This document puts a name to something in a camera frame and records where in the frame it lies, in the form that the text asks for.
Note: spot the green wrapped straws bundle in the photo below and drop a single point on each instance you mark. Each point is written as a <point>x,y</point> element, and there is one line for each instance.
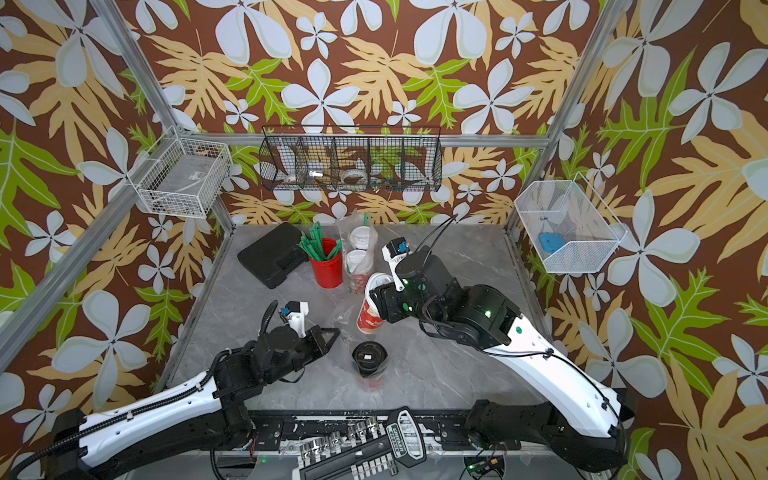
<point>313,245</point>

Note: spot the black plastic case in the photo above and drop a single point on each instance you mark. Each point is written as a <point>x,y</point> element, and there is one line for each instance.
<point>271,258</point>

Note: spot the white wire basket right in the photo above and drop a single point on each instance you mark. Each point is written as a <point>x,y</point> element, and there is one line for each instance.
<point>576,210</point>

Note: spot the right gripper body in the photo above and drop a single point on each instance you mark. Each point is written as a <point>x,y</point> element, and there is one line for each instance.
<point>387,302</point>

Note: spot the black mounting rail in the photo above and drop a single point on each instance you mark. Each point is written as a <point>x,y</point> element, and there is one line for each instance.
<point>284,430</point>

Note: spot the red straw holder cup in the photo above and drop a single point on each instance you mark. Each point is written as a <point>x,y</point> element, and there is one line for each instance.
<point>329,274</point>

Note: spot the white wire basket left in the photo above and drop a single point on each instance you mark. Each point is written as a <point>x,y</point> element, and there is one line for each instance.
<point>181,175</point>

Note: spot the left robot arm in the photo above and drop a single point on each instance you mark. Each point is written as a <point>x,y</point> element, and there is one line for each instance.
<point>205,413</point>

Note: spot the white lid cup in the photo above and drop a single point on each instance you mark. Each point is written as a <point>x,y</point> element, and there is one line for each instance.
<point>359,267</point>
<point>369,319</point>
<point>363,238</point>

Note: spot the black wire basket centre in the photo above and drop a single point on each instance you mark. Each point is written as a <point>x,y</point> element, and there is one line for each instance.
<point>351,157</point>

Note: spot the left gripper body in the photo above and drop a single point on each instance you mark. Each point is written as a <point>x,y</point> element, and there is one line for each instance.
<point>310,345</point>

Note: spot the blue object in basket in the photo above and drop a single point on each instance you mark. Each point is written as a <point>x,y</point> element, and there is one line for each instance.
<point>551,242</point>

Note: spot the black lid red cup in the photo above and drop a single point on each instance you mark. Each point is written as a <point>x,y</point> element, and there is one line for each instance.
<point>370,361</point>

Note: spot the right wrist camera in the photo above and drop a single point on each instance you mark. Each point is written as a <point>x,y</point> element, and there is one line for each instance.
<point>393,253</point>

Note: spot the white wire basket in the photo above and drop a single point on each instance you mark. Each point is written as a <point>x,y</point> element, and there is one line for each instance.
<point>576,210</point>
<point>181,175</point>

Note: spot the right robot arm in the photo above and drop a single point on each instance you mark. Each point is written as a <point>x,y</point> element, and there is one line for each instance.
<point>580,419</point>

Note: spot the socket wrench set tray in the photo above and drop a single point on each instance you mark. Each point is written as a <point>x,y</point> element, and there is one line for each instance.
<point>369,448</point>

